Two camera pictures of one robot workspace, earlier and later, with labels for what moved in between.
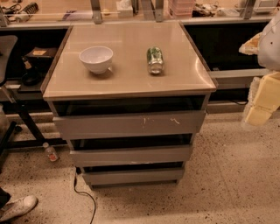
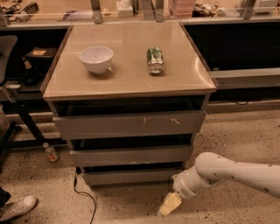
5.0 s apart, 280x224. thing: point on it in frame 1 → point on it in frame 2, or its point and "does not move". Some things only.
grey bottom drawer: x=134 y=176 does not move
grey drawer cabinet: x=127 y=127 does not move
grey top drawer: x=160 y=123 does not move
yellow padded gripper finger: x=263 y=100 → x=186 y=184
